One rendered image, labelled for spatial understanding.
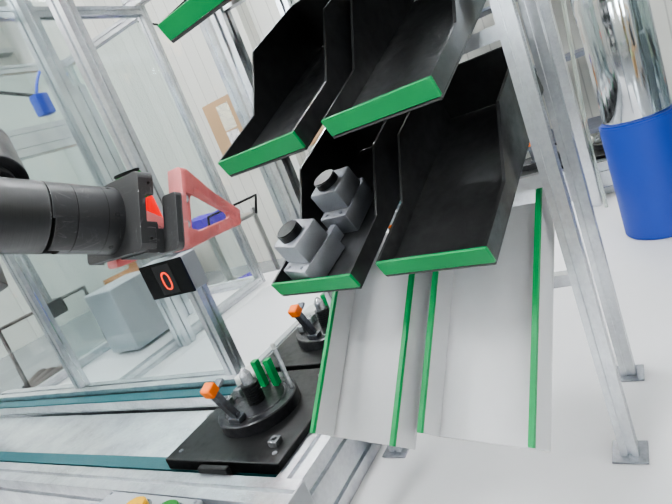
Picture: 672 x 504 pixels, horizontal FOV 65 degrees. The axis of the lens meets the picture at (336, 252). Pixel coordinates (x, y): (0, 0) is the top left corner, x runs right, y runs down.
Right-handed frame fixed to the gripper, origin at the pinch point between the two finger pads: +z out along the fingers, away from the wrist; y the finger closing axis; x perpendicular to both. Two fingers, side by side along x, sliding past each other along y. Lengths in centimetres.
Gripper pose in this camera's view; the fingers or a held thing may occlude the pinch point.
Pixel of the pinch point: (202, 225)
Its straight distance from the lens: 53.0
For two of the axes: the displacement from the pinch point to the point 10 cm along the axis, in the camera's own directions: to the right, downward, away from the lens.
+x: 1.0, 9.9, -1.0
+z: 6.7, 0.0, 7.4
